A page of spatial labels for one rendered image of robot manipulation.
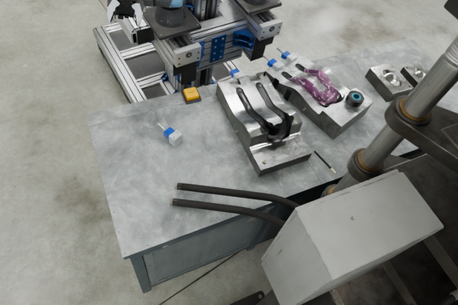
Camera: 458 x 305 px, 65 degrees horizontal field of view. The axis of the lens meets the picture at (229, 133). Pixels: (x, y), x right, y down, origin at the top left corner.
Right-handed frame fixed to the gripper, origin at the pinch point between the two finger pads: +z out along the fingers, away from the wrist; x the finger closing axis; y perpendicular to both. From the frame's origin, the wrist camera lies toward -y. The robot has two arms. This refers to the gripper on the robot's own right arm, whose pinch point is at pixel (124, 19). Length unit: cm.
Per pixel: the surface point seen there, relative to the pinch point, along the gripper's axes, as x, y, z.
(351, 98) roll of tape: -104, 37, -14
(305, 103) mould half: -86, 48, -16
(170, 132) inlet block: -21, 59, -1
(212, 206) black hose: -37, 55, 35
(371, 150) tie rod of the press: -71, -1, 41
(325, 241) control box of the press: -45, -8, 70
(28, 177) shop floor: 58, 155, -26
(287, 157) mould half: -71, 50, 14
